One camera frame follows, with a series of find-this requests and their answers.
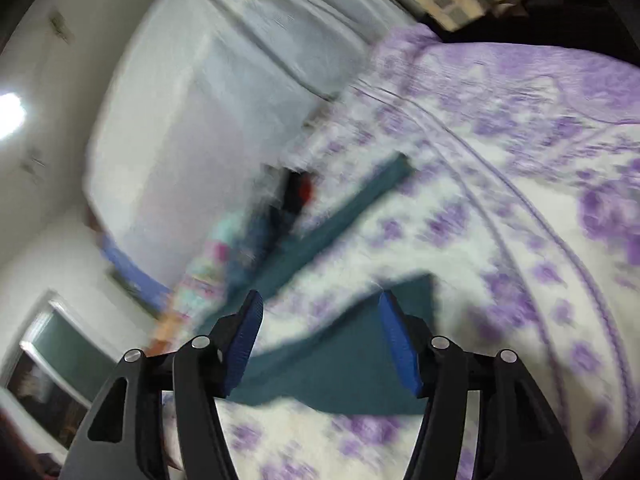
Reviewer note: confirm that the colourful floral folded blanket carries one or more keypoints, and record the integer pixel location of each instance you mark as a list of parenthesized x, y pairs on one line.
[(204, 285)]

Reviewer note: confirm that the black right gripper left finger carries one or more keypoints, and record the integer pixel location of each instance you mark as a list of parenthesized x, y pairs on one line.
[(122, 436)]

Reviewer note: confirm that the dark teal pants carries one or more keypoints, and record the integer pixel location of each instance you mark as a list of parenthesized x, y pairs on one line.
[(345, 367)]

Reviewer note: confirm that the folded blue jeans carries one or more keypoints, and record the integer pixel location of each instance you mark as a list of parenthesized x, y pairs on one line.
[(261, 235)]

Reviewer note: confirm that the dark window with frame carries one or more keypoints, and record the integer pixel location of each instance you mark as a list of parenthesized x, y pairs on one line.
[(53, 370)]

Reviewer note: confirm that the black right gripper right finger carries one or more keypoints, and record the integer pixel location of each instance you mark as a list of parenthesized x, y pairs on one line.
[(518, 435)]

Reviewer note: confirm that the purple floral bedsheet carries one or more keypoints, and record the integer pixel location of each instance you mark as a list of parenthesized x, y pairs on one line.
[(524, 205)]

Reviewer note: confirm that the bright ceiling lamp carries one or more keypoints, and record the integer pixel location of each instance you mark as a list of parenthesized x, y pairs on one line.
[(12, 114)]

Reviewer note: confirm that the white mosquito net curtain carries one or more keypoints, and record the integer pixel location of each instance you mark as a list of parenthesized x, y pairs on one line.
[(206, 93)]

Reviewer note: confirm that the orange pillow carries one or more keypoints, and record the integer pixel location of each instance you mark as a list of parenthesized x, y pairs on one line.
[(166, 330)]

